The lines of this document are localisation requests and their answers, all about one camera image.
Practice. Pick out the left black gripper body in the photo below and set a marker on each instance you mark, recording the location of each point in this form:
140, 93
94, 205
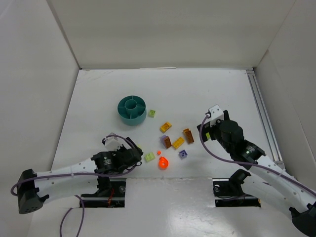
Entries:
135, 155

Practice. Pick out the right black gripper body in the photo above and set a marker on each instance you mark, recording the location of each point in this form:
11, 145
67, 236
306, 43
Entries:
204, 128

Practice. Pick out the brown orange long lego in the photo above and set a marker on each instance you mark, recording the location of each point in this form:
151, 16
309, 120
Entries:
188, 135

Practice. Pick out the purple square lego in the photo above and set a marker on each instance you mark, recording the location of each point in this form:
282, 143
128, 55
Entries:
182, 154

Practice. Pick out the light green square lego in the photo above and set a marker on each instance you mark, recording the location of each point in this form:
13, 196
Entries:
152, 113

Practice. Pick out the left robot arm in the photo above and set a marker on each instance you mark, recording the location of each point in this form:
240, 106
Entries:
88, 178

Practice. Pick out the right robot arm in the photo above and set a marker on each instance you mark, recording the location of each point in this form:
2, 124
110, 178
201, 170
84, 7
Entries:
260, 176

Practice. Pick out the yellow long lego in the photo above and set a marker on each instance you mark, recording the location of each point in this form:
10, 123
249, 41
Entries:
178, 143

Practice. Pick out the teal round divided container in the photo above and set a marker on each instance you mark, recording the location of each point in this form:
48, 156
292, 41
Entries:
132, 110

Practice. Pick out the yellow lego near container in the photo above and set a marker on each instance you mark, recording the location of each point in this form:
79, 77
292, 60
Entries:
166, 126

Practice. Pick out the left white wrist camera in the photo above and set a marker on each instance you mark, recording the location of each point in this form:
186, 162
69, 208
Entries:
111, 142

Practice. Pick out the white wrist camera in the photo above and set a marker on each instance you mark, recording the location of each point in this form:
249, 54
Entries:
111, 142
214, 114

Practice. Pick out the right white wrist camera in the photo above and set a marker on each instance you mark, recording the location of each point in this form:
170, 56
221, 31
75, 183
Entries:
214, 114

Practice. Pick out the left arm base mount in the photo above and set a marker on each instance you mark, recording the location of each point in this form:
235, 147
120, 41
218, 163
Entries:
111, 194

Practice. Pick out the aluminium rail right edge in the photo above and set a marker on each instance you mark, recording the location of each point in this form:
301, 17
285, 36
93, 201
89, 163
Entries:
264, 117

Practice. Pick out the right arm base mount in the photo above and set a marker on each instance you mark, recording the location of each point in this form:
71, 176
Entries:
228, 191

